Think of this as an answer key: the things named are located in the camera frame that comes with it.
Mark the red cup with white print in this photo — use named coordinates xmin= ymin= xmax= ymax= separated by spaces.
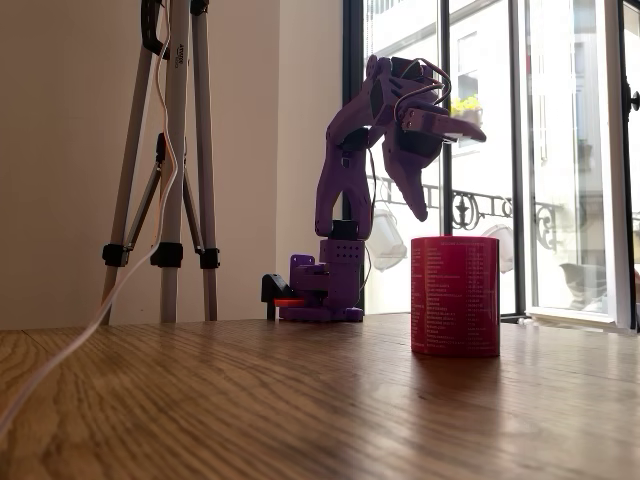
xmin=409 ymin=235 xmax=502 ymax=359

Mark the window flower box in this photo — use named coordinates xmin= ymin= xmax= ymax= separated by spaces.
xmin=447 ymin=94 xmax=485 ymax=149

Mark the white hanging bucket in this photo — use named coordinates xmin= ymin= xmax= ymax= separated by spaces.
xmin=480 ymin=222 xmax=516 ymax=275
xmin=368 ymin=207 xmax=409 ymax=273

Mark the black iron balcony railing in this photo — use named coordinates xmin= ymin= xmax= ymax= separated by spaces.
xmin=365 ymin=173 xmax=565 ymax=252

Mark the black and orange table clamp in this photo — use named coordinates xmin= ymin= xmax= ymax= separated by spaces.
xmin=260 ymin=272 xmax=307 ymax=322

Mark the white open window sash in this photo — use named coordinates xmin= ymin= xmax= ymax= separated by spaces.
xmin=519 ymin=0 xmax=640 ymax=332

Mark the dark window frame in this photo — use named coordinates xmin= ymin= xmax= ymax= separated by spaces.
xmin=342 ymin=0 xmax=527 ymax=322

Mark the window blind chain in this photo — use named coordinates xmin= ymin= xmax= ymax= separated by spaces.
xmin=365 ymin=0 xmax=376 ymax=59

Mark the silver camera tripod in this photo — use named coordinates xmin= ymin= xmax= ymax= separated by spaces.
xmin=100 ymin=0 xmax=222 ymax=326

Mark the white cable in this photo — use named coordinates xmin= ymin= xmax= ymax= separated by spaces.
xmin=0 ymin=0 xmax=180 ymax=444

